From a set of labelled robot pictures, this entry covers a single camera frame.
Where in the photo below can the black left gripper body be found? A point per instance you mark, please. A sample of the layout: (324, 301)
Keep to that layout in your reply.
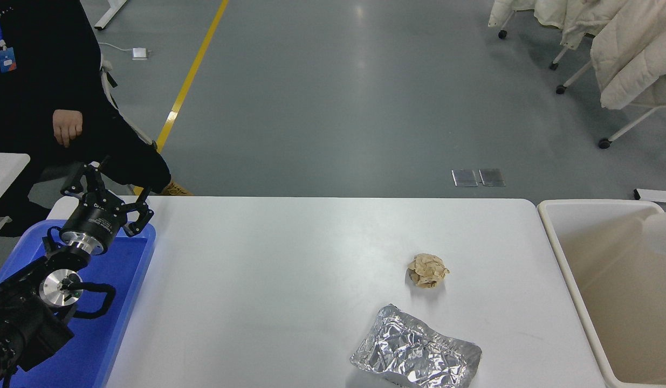
(95, 222)

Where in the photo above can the tan paper ball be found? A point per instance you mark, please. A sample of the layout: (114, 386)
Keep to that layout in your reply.
(427, 269)

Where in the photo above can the silver foil tray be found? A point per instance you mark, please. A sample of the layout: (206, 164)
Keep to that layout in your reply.
(413, 350)

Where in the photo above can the white paper cup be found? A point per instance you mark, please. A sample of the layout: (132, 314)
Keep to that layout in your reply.
(661, 231)

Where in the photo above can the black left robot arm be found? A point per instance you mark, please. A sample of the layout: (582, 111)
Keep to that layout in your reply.
(20, 323)

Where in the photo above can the blue-badge person's left hand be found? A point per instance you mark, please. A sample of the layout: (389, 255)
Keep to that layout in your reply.
(68, 126)

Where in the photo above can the blue plastic tray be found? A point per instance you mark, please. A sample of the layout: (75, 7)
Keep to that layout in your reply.
(117, 280)

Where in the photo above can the small white side table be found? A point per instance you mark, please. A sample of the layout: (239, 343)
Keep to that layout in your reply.
(4, 172)

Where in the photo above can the person with blue badge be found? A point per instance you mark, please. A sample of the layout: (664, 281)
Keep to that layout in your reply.
(41, 81)

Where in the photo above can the white power adapter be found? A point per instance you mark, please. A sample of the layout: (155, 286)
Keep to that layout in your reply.
(139, 53)

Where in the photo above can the white desk leg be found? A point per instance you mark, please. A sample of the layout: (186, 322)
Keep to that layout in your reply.
(109, 13)

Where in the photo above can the silver floor plate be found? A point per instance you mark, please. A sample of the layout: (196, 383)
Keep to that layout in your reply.
(464, 178)
(491, 177)

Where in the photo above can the large pale plastic bin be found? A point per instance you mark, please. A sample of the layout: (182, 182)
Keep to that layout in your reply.
(608, 280)

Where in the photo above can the white floor bar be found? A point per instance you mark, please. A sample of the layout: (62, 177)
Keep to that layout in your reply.
(656, 195)

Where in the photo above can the large cream padded jacket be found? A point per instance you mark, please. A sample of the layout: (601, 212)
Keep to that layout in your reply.
(634, 59)

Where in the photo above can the white chair frame with castors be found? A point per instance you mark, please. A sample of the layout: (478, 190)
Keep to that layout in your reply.
(502, 34)
(560, 89)
(604, 143)

